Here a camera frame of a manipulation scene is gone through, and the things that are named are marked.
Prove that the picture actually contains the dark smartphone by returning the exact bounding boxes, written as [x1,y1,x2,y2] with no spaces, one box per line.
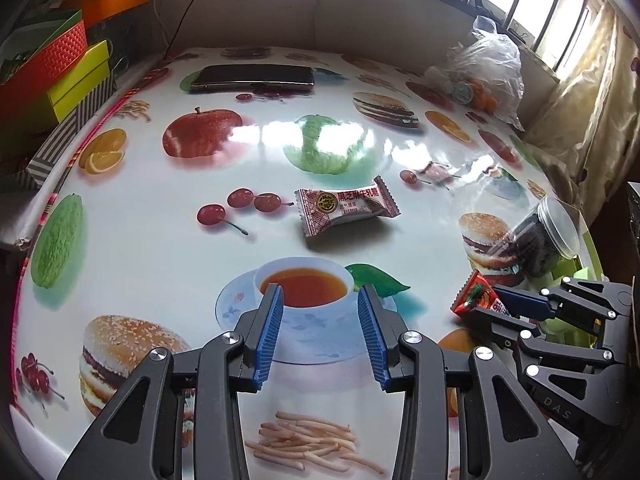
[190,64,316,93]

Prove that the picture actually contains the black white striped box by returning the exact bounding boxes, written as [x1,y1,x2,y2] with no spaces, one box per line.
[27,75,118,188]

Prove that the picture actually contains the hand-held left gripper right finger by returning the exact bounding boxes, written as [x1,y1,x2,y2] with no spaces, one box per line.
[357,283,583,480]

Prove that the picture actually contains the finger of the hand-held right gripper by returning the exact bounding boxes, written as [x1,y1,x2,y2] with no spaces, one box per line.
[467,305,626,366]
[492,277,633,322]

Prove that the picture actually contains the light green cosmetic jar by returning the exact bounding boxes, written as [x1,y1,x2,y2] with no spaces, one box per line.
[542,257,608,348]

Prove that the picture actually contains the red black snack packet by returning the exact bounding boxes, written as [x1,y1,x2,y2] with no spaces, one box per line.
[451,269,521,318]

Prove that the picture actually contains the food print tablecloth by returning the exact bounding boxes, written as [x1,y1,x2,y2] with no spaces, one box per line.
[10,45,601,480]

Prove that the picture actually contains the clear jar white lid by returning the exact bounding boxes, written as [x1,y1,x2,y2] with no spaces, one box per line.
[492,195,582,278]

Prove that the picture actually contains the yellow-green box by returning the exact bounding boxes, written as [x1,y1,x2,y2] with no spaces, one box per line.
[47,40,112,125]

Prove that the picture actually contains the clear plastic bag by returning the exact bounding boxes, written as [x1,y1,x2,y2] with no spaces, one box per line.
[425,15,526,131]

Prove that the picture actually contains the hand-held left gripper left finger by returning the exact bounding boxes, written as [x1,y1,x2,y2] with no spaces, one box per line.
[56,282,285,480]

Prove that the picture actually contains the white brown candy packet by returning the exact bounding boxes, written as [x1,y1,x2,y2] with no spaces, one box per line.
[294,176,402,237]

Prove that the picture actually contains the cream patterned curtain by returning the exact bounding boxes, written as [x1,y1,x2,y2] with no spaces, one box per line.
[515,0,640,221]

